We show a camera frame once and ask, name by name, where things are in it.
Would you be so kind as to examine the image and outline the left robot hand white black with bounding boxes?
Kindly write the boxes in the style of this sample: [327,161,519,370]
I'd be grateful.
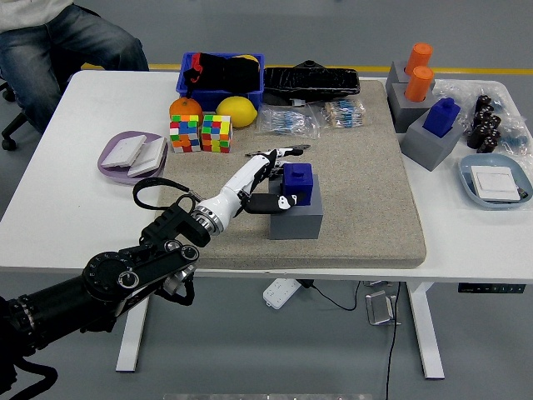
[202,147,308,230]

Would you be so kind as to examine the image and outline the blue square seal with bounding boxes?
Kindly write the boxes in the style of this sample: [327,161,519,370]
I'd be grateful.
[281,162,314,206]
[421,97,461,138]

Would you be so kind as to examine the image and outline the grey seal holder block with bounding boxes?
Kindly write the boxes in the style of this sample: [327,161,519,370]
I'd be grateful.
[400,108,465,172]
[385,81,436,134]
[385,60,417,91]
[268,173,325,241]

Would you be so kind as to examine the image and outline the orange cylinder seal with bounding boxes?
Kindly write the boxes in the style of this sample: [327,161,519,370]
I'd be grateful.
[404,42,434,77]
[404,65,436,103]

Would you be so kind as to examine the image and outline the multicoloured puzzle cube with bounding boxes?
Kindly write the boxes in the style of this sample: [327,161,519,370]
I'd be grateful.
[168,114,202,154]
[200,113,233,154]

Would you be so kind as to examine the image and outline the yellow lemon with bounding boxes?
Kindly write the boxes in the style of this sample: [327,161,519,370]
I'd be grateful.
[215,95,259,129]

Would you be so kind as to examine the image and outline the clear bag blue resistors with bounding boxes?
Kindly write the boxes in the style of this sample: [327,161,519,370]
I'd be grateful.
[256,103,321,139]

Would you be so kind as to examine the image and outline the blue plastic bin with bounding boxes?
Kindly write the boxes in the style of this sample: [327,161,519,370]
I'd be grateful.
[176,51,266,113]

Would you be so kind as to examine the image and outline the orange fruit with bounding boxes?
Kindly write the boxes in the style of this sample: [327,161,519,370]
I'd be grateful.
[169,96,205,126]

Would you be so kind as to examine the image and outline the black cloth bag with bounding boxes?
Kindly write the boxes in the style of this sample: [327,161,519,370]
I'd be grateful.
[183,52,262,93]

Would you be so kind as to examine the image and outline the white power strip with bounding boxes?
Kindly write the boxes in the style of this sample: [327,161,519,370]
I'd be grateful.
[262,277,301,311]

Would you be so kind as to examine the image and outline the purple tray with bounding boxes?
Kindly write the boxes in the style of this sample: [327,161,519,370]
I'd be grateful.
[97,131,169,188]

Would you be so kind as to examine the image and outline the beige table mat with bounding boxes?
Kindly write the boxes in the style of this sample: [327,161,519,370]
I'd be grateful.
[149,79,428,271]

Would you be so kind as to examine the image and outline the black wrapped keyboard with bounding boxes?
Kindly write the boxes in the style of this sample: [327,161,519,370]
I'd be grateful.
[263,60,361,106]

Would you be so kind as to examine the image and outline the clear bag beige resistors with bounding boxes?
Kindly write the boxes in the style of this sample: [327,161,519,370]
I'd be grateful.
[308,99,368,130]

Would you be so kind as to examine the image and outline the white table leg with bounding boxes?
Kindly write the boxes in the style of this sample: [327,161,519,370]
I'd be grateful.
[115,274,154,373]
[406,282,446,380]

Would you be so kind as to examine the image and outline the black office chair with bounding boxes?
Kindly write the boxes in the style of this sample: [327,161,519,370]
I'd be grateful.
[0,74,31,152]

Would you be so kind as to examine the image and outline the person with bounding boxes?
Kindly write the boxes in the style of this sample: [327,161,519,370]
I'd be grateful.
[0,0,150,134]

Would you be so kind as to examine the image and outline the clear plastic bag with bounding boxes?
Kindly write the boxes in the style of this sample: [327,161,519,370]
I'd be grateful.
[432,78,533,158]

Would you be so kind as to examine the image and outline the blue-grey tray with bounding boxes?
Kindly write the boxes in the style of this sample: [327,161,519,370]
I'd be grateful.
[458,153,533,211]

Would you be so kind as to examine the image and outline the black table control panel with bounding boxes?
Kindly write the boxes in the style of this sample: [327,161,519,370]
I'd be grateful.
[457,282,525,295]

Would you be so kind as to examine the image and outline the blue components in bag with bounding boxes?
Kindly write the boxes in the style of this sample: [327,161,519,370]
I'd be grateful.
[501,131,531,154]

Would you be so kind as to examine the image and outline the white switch panel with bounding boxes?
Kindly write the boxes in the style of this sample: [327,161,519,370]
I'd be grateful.
[470,165,524,204]
[101,134,148,169]
[127,137,168,179]

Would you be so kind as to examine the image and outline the black cable with plug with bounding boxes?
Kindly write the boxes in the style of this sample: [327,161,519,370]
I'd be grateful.
[300,279,361,313]

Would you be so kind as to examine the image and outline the red strap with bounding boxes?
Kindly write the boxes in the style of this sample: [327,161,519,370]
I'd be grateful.
[189,52,203,83]

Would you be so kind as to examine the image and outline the metal bracket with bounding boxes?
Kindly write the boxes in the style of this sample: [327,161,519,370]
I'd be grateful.
[364,290,403,327]

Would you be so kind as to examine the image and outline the long black cable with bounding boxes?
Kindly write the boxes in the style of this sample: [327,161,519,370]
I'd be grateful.
[382,282,401,400]

